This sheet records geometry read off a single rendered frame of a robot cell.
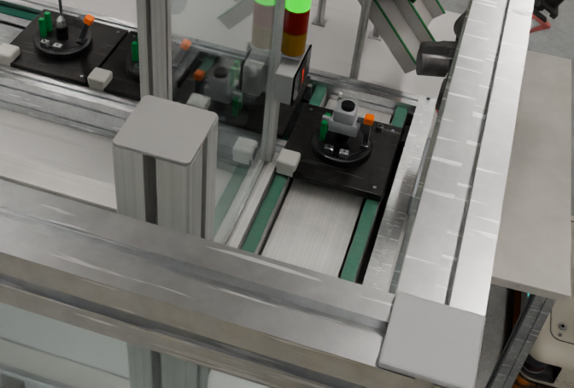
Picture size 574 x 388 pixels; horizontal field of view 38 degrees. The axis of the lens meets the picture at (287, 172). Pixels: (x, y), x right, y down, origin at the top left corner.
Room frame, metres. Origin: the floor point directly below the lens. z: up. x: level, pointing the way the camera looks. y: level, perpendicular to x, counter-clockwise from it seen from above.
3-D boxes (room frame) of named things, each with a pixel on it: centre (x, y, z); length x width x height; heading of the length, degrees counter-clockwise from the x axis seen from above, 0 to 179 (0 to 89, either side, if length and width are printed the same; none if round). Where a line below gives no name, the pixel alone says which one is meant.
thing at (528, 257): (1.64, -0.36, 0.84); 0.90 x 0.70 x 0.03; 170
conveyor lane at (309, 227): (1.21, -0.05, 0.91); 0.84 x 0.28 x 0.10; 168
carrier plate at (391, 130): (1.40, -0.12, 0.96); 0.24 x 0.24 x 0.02; 78
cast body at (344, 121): (1.40, -0.10, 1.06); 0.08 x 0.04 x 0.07; 78
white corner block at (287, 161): (1.32, 0.00, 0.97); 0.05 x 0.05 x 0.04; 78
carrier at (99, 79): (1.60, 0.35, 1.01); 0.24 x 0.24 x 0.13; 78
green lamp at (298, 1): (1.34, 0.02, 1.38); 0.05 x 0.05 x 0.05
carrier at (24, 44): (1.66, 0.59, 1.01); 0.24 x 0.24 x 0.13; 78
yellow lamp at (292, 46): (1.34, 0.02, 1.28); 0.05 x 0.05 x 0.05
